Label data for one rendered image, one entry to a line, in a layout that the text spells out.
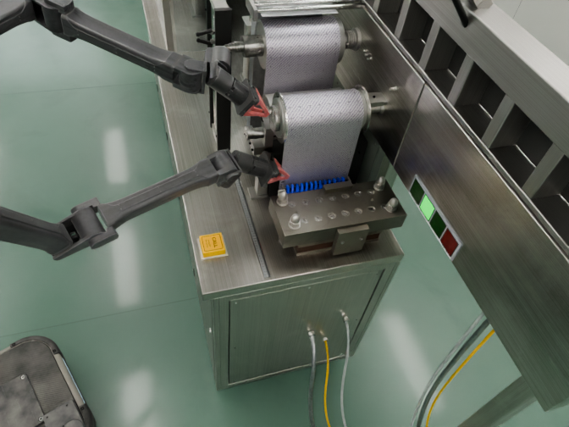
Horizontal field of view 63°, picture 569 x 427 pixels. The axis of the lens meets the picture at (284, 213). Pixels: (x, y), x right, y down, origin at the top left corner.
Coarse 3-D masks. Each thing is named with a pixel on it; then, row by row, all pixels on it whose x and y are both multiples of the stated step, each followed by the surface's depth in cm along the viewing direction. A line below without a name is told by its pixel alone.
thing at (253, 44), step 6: (246, 36) 139; (252, 36) 139; (258, 36) 140; (246, 42) 138; (252, 42) 139; (258, 42) 139; (246, 48) 139; (252, 48) 139; (258, 48) 140; (246, 54) 140; (252, 54) 141; (258, 54) 141
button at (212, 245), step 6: (216, 234) 145; (204, 240) 143; (210, 240) 143; (216, 240) 144; (222, 240) 144; (204, 246) 142; (210, 246) 142; (216, 246) 142; (222, 246) 142; (204, 252) 140; (210, 252) 141; (216, 252) 141; (222, 252) 142
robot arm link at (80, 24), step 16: (48, 0) 113; (64, 0) 114; (64, 16) 115; (80, 16) 117; (64, 32) 119; (80, 32) 117; (96, 32) 116; (112, 32) 117; (112, 48) 117; (128, 48) 116; (144, 48) 116; (160, 48) 118; (144, 64) 117; (160, 64) 115; (176, 64) 115; (176, 80) 119; (192, 80) 116
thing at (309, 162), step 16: (304, 144) 136; (320, 144) 138; (336, 144) 140; (352, 144) 142; (288, 160) 139; (304, 160) 141; (320, 160) 143; (336, 160) 145; (304, 176) 147; (320, 176) 149; (336, 176) 151
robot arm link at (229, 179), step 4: (228, 152) 130; (232, 156) 130; (232, 160) 130; (236, 164) 129; (232, 172) 126; (236, 172) 128; (240, 172) 129; (224, 176) 126; (228, 176) 126; (232, 176) 126; (236, 176) 128; (224, 180) 135; (228, 180) 127; (232, 180) 129; (220, 184) 136; (224, 184) 137; (228, 184) 137; (232, 184) 139
